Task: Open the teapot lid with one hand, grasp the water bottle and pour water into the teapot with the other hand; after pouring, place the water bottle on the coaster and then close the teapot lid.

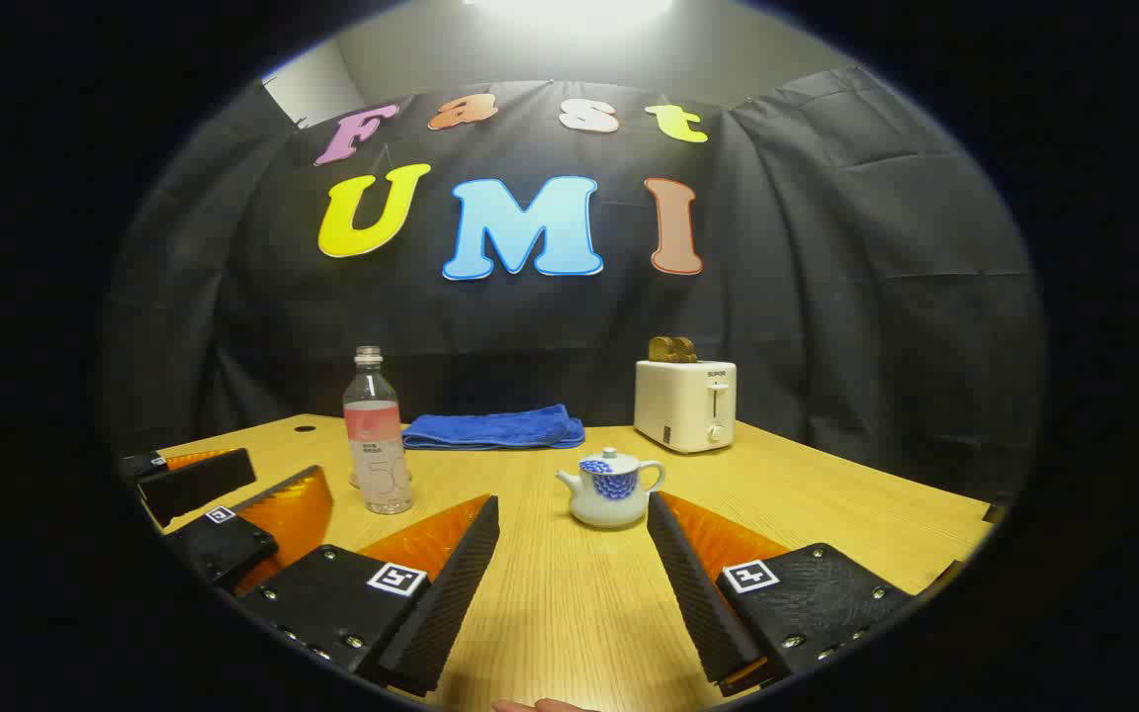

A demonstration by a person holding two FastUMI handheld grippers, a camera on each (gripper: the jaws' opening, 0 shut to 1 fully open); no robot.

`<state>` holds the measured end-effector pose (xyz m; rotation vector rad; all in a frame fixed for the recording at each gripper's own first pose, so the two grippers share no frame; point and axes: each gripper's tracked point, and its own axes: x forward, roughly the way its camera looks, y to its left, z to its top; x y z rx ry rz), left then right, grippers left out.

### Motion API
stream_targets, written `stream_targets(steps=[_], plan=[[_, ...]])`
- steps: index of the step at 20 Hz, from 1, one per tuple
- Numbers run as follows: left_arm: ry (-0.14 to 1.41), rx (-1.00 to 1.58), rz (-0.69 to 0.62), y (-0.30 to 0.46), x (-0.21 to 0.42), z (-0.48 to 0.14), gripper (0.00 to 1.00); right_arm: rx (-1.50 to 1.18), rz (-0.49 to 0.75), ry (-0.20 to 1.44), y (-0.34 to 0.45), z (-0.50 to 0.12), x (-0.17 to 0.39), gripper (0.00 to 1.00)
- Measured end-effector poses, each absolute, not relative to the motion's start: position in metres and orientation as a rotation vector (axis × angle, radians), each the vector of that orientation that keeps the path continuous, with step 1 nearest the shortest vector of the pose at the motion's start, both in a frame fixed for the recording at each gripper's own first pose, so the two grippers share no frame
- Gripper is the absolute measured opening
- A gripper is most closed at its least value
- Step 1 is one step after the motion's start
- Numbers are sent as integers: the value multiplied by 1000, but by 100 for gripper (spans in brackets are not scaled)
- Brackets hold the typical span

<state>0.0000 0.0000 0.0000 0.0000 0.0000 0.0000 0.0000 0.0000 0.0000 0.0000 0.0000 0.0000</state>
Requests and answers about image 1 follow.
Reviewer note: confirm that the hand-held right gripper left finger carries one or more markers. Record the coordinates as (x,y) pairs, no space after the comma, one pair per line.
(451,593)

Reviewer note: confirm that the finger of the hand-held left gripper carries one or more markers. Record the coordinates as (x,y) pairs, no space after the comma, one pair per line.
(223,549)
(199,485)

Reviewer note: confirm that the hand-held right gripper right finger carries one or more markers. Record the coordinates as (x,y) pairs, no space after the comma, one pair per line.
(693,593)

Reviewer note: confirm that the round tan coaster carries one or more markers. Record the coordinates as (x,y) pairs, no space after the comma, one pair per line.
(353,482)

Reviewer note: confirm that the white blue teacup lid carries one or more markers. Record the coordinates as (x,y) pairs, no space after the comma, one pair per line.
(609,463)

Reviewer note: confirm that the clear pink-label water bottle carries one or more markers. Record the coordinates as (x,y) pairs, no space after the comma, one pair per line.
(378,445)

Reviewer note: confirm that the blue folded towel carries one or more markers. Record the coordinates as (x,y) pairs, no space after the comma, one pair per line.
(490,430)

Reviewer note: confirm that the white toaster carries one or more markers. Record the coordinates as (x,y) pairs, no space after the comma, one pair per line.
(678,405)

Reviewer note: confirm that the black backdrop cloth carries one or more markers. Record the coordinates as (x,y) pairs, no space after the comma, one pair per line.
(827,297)

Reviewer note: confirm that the ceiling light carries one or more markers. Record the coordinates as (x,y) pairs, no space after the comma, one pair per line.
(569,8)

